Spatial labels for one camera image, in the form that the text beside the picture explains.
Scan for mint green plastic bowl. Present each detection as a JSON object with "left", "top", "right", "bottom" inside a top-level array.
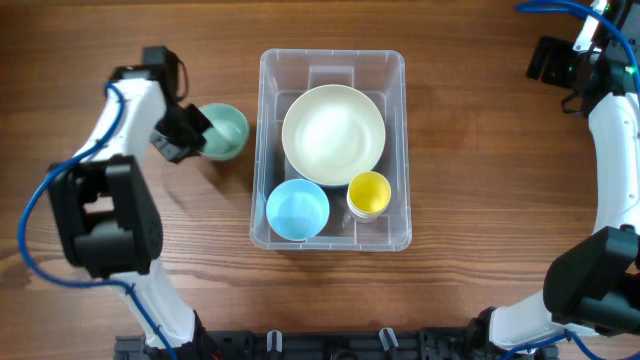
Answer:
[{"left": 199, "top": 103, "right": 250, "bottom": 161}]

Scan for light blue plastic bowl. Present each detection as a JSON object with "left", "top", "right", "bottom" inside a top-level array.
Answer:
[{"left": 266, "top": 179, "right": 330, "bottom": 241}]

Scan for cream plastic bowl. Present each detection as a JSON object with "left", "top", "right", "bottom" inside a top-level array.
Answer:
[{"left": 281, "top": 84, "right": 386, "bottom": 187}]

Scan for yellow plastic cup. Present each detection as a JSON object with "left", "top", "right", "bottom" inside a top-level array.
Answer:
[{"left": 347, "top": 171, "right": 392, "bottom": 215}]

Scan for dark blue bowl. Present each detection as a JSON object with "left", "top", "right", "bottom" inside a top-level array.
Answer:
[{"left": 283, "top": 156, "right": 353, "bottom": 188}]

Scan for cream plastic cup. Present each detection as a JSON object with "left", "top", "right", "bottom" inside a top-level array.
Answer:
[{"left": 347, "top": 197, "right": 386, "bottom": 223}]

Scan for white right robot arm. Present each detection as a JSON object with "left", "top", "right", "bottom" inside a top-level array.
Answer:
[{"left": 452, "top": 1, "right": 639, "bottom": 359}]

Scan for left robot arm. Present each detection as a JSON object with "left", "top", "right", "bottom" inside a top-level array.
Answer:
[{"left": 44, "top": 46, "right": 223, "bottom": 359}]

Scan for clear plastic storage bin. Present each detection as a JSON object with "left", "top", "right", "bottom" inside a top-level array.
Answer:
[{"left": 249, "top": 49, "right": 412, "bottom": 252}]

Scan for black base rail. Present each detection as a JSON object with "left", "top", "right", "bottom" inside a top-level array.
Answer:
[{"left": 114, "top": 328, "right": 506, "bottom": 360}]

